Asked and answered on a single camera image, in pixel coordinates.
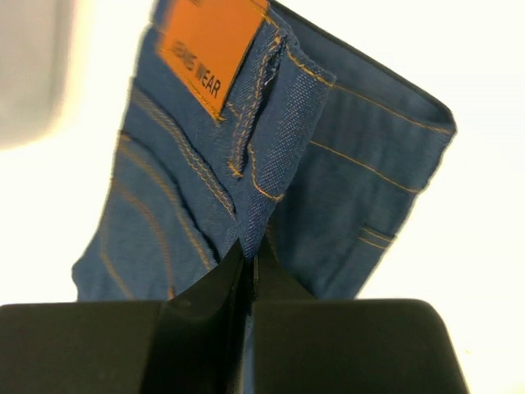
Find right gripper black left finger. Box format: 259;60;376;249
1;244;246;393

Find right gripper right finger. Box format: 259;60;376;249
245;238;468;393

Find dark blue denim trousers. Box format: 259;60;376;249
71;0;459;303

